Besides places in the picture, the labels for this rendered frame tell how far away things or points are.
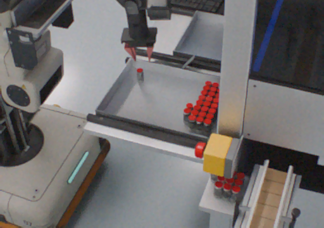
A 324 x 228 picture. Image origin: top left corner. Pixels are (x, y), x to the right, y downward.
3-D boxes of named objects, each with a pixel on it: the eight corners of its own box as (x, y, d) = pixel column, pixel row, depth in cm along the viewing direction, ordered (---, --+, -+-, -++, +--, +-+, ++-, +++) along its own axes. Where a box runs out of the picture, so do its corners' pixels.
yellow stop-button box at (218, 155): (238, 158, 127) (240, 139, 122) (230, 179, 122) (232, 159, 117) (209, 151, 129) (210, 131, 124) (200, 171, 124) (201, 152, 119)
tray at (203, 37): (286, 36, 178) (287, 28, 176) (273, 80, 161) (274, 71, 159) (196, 18, 188) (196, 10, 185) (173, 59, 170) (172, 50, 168)
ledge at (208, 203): (262, 185, 133) (263, 181, 132) (250, 223, 124) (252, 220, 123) (212, 172, 137) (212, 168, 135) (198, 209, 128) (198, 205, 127)
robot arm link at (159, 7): (126, -24, 137) (122, 1, 133) (168, -24, 135) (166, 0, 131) (133, 4, 147) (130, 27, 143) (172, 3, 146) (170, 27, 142)
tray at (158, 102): (230, 88, 159) (231, 80, 156) (206, 146, 141) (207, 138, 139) (130, 66, 168) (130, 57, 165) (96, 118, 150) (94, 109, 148)
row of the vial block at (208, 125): (226, 95, 156) (227, 84, 153) (209, 135, 144) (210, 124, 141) (219, 94, 156) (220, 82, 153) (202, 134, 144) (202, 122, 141)
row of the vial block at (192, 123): (212, 92, 157) (212, 81, 154) (194, 132, 145) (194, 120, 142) (205, 90, 158) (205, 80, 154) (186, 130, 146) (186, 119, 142)
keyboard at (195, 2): (245, 6, 208) (245, 0, 206) (236, 23, 198) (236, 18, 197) (156, -12, 219) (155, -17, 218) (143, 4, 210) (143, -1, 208)
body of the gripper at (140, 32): (155, 45, 146) (153, 24, 141) (121, 45, 148) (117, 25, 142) (157, 31, 151) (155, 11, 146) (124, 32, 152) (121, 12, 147)
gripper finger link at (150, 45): (155, 67, 152) (152, 42, 145) (131, 67, 153) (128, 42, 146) (157, 52, 157) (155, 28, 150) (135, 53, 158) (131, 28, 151)
